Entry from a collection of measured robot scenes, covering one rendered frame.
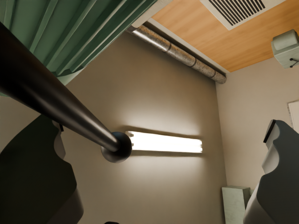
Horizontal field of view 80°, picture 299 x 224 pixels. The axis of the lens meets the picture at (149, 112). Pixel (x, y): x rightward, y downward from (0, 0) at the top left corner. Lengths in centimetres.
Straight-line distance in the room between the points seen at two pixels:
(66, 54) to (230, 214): 305
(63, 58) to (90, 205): 153
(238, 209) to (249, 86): 185
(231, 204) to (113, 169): 192
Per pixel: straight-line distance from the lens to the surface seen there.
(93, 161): 163
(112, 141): 16
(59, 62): 19
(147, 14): 196
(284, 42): 225
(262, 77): 333
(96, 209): 170
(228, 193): 307
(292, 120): 307
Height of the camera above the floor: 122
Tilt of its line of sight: 46 degrees up
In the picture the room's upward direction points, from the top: 107 degrees counter-clockwise
